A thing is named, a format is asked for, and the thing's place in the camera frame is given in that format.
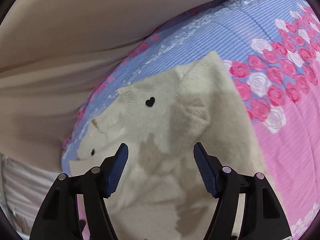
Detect beige curtain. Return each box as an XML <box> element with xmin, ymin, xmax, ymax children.
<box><xmin>1</xmin><ymin>0</ymin><xmax>212</xmax><ymax>171</ymax></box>

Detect pink blue floral bedspread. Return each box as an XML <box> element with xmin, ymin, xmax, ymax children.
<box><xmin>61</xmin><ymin>0</ymin><xmax>319</xmax><ymax>239</ymax></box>

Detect white satin drape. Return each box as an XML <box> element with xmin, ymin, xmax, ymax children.
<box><xmin>1</xmin><ymin>155</ymin><xmax>59</xmax><ymax>239</ymax></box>

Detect cream knit sweater black hearts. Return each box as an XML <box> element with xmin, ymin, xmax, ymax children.
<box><xmin>70</xmin><ymin>51</ymin><xmax>267</xmax><ymax>239</ymax></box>

